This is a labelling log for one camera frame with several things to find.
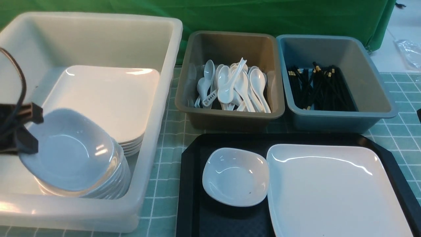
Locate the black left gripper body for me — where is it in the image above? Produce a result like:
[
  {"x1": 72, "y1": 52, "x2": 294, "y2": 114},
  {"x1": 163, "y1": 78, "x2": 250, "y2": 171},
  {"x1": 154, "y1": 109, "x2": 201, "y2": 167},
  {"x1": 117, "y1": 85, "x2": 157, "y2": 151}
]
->
[{"x1": 0, "y1": 104, "x2": 23, "y2": 153}]

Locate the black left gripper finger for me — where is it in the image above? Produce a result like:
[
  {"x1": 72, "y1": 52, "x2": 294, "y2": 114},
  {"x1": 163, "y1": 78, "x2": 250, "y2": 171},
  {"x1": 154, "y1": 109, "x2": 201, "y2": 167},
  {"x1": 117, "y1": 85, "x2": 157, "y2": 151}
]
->
[
  {"x1": 15, "y1": 127, "x2": 38, "y2": 155},
  {"x1": 18, "y1": 103, "x2": 44, "y2": 124}
]

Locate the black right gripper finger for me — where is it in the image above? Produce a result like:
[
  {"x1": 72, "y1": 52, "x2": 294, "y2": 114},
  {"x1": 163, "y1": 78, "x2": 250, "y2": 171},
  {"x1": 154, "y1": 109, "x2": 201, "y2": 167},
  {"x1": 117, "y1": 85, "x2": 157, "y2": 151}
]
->
[{"x1": 416, "y1": 109, "x2": 421, "y2": 123}]

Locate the white bowl tray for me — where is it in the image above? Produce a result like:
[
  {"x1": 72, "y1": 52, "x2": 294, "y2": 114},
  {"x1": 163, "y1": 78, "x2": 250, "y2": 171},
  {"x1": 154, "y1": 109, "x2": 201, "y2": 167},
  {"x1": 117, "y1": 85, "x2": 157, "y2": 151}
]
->
[
  {"x1": 202, "y1": 147, "x2": 269, "y2": 207},
  {"x1": 18, "y1": 108, "x2": 115, "y2": 192}
]

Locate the white square rice plate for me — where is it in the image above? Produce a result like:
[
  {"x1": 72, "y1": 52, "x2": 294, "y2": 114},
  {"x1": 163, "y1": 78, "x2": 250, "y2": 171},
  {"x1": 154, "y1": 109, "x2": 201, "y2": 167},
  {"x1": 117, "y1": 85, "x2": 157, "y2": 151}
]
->
[{"x1": 266, "y1": 144, "x2": 414, "y2": 237}]

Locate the white ceramic soup spoon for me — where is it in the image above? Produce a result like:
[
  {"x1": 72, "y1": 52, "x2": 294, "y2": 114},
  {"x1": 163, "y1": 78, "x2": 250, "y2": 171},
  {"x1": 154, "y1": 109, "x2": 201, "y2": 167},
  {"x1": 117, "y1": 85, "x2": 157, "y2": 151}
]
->
[{"x1": 217, "y1": 58, "x2": 247, "y2": 104}]

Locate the green checkered table mat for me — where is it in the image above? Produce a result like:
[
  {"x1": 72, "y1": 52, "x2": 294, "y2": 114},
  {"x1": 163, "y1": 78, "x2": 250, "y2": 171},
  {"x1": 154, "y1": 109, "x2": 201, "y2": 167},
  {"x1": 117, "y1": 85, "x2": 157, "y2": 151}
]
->
[{"x1": 1, "y1": 66, "x2": 420, "y2": 237}]

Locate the stack of white bowls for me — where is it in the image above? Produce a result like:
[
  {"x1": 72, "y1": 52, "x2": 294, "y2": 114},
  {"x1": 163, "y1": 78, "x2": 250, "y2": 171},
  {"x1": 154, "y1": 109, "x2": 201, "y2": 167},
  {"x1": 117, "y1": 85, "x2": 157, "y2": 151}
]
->
[{"x1": 34, "y1": 139, "x2": 130, "y2": 199}]

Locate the clear plastic bag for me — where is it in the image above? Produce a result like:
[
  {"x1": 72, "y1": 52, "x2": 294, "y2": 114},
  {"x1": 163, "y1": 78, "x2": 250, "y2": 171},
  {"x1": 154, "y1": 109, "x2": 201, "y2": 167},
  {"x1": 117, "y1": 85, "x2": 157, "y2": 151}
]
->
[{"x1": 394, "y1": 39, "x2": 421, "y2": 71}]

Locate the large white plastic tub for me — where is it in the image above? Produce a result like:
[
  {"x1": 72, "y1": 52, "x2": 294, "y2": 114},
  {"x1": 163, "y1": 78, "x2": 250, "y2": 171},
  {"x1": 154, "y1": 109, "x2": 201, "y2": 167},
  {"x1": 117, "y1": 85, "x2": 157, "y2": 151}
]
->
[{"x1": 1, "y1": 12, "x2": 183, "y2": 236}]

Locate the blue-grey plastic bin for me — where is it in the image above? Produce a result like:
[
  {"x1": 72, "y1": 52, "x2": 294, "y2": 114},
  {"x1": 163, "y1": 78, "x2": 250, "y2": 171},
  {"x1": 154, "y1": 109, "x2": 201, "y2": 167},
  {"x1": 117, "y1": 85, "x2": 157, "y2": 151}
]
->
[{"x1": 276, "y1": 35, "x2": 398, "y2": 133}]

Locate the stack of white square plates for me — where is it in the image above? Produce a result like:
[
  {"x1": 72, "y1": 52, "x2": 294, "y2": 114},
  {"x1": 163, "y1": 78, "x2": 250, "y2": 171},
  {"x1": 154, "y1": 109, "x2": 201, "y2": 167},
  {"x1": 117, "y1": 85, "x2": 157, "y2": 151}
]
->
[{"x1": 42, "y1": 66, "x2": 160, "y2": 156}]

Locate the pile of black chopsticks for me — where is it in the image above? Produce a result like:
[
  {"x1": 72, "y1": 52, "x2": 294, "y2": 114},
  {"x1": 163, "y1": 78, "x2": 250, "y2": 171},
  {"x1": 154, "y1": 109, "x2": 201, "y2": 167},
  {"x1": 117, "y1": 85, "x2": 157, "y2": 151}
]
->
[{"x1": 287, "y1": 62, "x2": 358, "y2": 112}]

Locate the green cloth backdrop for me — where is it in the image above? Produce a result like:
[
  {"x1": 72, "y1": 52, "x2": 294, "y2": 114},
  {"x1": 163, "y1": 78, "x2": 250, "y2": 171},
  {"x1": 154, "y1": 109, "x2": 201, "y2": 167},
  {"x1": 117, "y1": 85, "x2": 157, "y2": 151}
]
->
[{"x1": 0, "y1": 0, "x2": 395, "y2": 65}]

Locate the brown plastic bin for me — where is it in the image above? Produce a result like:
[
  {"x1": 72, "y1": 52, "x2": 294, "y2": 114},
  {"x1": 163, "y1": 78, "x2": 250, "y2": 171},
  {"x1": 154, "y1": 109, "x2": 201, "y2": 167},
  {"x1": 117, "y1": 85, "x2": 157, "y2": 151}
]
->
[{"x1": 175, "y1": 31, "x2": 285, "y2": 132}]

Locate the pile of white spoons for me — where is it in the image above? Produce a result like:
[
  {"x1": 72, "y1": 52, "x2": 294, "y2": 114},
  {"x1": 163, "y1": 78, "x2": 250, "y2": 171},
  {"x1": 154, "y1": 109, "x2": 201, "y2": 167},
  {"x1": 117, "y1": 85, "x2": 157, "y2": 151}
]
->
[{"x1": 188, "y1": 59, "x2": 272, "y2": 114}]

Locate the black serving tray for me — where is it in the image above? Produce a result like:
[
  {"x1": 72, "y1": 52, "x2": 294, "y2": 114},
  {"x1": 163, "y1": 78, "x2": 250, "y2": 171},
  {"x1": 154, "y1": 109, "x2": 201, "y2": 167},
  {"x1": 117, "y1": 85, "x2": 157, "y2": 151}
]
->
[{"x1": 176, "y1": 133, "x2": 420, "y2": 237}]

